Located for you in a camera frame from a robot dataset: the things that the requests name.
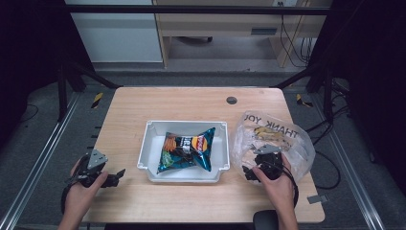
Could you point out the aluminium floor rail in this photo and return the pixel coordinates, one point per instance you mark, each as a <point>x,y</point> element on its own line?
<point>348,166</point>
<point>38,166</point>

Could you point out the black curtain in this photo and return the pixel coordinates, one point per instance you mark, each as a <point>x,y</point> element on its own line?
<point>28,48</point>
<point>376,80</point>

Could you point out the white plastic bin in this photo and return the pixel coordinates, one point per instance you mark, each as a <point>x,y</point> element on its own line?
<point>150,153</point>

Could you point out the grey metal tag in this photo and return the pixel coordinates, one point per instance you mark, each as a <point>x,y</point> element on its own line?
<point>317,199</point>

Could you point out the person's left hand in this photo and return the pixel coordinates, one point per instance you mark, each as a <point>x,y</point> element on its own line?
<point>81,193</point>

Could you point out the black metal frame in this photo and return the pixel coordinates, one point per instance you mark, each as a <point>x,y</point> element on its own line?
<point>191,9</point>

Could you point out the black rounded seat part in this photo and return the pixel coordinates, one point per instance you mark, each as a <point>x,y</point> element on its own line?
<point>265,221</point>

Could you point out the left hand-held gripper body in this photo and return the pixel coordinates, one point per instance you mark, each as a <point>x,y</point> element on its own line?
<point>95,159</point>

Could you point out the clear plastic shopping bag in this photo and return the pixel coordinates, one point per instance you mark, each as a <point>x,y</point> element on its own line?
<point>297,150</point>

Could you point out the grey table grommet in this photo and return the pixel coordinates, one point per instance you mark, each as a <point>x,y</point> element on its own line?
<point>231,100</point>

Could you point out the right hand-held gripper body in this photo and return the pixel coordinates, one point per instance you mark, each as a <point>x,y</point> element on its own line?
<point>269,163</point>

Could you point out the person's right hand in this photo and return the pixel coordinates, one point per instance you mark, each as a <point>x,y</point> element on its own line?
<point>279,191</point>

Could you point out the light wooden desk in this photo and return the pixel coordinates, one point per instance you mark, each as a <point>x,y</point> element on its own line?
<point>223,22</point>

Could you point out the black and blue chips bag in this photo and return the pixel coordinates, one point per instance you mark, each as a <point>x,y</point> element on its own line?
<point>186,150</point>

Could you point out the yellow packet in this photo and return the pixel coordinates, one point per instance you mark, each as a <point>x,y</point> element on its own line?
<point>268,132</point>

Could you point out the yellow and black floor marker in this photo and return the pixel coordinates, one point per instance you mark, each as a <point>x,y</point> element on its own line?
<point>97,100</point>
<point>301,100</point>

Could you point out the white cabinet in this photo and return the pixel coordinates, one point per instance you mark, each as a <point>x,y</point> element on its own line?
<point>118,35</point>

